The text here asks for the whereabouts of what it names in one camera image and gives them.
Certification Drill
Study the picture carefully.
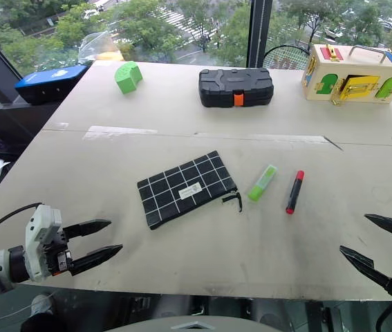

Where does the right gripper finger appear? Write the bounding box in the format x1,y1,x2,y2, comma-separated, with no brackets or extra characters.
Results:
364,214,392,237
339,245,392,297

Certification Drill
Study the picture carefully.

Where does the yellow object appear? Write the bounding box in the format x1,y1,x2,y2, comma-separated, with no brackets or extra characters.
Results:
95,51,122,62

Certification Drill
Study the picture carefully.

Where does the black orange-latch tool case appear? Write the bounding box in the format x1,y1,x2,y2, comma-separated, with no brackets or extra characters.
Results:
198,67,274,109

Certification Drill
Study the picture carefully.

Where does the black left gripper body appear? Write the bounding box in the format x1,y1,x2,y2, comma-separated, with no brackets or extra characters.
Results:
43,228,75,277

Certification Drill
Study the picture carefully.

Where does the badminton racket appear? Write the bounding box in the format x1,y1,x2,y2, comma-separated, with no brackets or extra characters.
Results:
263,44,311,70

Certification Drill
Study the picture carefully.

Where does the green highlighter pen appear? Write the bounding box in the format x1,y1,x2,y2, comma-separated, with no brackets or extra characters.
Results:
247,164,279,203

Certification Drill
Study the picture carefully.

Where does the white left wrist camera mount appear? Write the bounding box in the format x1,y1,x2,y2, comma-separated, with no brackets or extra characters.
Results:
25,204,64,283

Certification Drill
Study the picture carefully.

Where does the black side shelf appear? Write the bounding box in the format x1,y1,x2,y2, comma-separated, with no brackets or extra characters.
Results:
0,93,68,163

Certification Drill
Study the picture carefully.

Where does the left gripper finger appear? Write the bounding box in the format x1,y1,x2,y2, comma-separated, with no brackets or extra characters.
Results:
63,219,113,240
69,243,124,277

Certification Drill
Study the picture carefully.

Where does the black grid pencil pouch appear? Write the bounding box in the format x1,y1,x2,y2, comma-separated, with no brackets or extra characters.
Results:
136,150,244,231

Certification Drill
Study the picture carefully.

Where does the clear plastic bag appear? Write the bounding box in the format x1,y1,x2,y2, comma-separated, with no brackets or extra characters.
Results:
77,30,122,65

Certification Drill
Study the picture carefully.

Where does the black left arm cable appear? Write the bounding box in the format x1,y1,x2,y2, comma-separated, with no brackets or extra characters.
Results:
0,202,43,243

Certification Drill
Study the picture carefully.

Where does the wooden colourful lock box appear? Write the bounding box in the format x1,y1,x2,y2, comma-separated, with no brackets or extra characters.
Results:
301,44,392,107

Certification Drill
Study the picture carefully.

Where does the black red marker pen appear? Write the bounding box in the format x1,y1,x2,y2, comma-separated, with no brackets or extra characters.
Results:
285,169,305,215

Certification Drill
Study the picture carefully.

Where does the black window pillar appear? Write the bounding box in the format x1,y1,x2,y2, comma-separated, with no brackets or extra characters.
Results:
246,0,274,68

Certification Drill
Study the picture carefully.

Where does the green curved plastic block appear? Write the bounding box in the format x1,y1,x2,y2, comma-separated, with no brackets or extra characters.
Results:
113,60,144,95

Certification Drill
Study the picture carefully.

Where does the blue flat box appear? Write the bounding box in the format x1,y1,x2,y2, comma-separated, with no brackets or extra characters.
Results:
15,64,88,106

